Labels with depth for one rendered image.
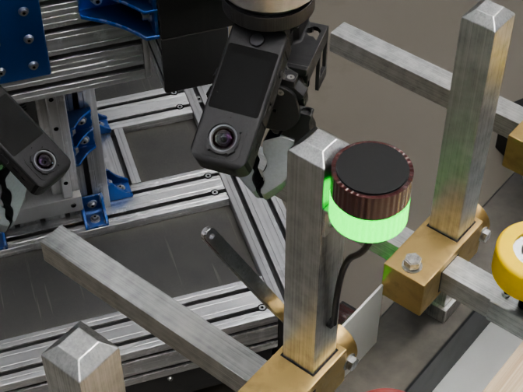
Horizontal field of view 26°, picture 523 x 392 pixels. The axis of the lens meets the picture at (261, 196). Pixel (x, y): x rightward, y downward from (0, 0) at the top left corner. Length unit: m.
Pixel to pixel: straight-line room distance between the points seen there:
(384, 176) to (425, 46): 1.97
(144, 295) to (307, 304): 0.21
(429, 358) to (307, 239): 0.40
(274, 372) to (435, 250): 0.25
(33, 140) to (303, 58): 0.32
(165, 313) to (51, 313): 0.87
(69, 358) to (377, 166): 0.27
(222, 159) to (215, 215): 1.23
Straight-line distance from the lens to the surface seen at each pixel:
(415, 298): 1.17
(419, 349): 1.27
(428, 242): 1.19
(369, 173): 0.82
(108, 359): 0.72
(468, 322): 1.31
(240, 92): 0.85
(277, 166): 0.95
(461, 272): 1.18
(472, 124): 1.09
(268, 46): 0.86
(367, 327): 1.22
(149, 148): 2.19
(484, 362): 1.37
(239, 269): 0.99
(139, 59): 1.59
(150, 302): 1.10
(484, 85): 1.05
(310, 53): 0.91
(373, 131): 2.54
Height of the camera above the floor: 1.71
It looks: 46 degrees down
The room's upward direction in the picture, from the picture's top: straight up
